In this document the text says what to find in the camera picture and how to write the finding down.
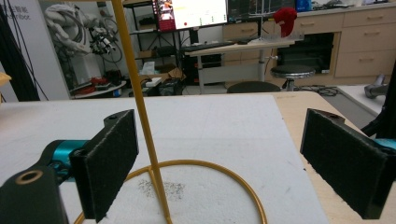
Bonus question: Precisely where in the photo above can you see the black metal shelf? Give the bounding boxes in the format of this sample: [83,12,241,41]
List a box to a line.
[122,0,200,78]

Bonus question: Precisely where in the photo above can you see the red cap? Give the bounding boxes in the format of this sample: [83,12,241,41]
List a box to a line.
[273,7,299,38]

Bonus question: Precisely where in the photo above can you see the black chair seat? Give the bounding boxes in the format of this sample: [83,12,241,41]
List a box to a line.
[226,80,282,94]

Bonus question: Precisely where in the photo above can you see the blue box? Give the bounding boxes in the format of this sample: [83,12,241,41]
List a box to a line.
[295,0,313,13]

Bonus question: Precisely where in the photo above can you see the gold metal stand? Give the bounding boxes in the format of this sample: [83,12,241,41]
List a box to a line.
[73,0,269,224]

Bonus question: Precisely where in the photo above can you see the black keyboard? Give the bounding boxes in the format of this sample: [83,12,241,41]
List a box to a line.
[181,40,238,53]

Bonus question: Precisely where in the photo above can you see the bright computer monitor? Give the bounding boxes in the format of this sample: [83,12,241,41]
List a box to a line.
[151,0,229,33]

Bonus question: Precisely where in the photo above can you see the round white side table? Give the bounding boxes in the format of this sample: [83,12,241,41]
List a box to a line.
[69,79,128,100]

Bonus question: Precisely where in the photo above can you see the white office desk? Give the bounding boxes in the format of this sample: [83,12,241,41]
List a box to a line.
[184,37,305,95]

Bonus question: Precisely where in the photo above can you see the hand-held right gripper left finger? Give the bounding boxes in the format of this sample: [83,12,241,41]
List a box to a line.
[69,108,140,224]

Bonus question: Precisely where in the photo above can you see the dark computer monitor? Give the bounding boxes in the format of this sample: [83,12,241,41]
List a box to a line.
[227,0,297,23]

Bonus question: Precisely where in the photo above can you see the white banner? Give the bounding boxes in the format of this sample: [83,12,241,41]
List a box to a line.
[0,0,71,103]

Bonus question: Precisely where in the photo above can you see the black round stool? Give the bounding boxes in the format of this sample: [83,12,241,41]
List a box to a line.
[270,63,318,92]

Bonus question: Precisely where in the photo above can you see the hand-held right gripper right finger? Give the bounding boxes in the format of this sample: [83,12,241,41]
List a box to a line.
[300,107,396,220]

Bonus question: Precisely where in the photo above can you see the white foam mat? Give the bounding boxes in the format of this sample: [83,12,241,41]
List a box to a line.
[0,94,331,224]

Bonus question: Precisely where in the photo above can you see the grey metal tool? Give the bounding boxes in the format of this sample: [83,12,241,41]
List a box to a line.
[363,73,390,100]

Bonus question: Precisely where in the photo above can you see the cardboard box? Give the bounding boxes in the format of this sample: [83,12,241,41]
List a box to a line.
[138,67,187,86]

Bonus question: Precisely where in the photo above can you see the black floor cables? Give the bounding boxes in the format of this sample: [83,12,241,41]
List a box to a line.
[298,85,341,98]

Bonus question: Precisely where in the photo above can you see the wooden drawer cabinet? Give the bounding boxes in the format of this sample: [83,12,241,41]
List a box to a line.
[221,2,396,88]

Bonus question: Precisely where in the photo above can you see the black hanging cables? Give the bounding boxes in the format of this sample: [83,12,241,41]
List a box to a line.
[0,0,50,103]

